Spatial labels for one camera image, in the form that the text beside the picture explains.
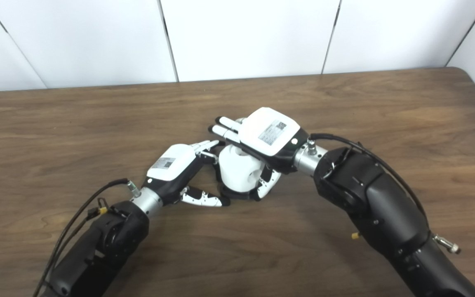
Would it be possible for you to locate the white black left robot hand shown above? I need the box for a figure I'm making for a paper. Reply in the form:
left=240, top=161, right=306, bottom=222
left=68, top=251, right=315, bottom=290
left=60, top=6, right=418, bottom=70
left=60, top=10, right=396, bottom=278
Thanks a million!
left=143, top=140, right=231, bottom=207

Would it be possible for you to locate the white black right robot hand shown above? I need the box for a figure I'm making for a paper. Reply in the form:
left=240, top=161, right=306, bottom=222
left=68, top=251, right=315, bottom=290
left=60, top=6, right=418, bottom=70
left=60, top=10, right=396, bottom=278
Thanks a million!
left=208, top=107, right=310, bottom=202

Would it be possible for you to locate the round white block with holes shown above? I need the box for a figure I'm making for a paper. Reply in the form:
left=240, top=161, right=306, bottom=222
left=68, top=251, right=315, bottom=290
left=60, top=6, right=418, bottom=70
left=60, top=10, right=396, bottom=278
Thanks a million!
left=218, top=144, right=265, bottom=193

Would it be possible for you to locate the black flanged holder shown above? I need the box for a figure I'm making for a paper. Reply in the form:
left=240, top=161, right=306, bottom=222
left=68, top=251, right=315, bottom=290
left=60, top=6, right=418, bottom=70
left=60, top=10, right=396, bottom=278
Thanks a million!
left=220, top=184, right=263, bottom=201

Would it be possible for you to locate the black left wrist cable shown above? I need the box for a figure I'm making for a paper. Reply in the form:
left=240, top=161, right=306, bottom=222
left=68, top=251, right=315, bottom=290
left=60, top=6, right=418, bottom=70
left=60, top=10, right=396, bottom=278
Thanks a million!
left=33, top=178, right=141, bottom=297

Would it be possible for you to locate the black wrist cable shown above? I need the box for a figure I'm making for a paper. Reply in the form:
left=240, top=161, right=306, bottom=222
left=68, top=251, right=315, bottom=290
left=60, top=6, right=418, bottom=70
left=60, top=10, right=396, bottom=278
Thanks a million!
left=307, top=133, right=430, bottom=231
left=33, top=178, right=141, bottom=297

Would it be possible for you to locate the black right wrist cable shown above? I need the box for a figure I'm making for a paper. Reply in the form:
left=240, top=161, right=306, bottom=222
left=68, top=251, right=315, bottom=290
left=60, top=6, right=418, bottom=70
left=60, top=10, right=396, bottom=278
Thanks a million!
left=307, top=133, right=430, bottom=231

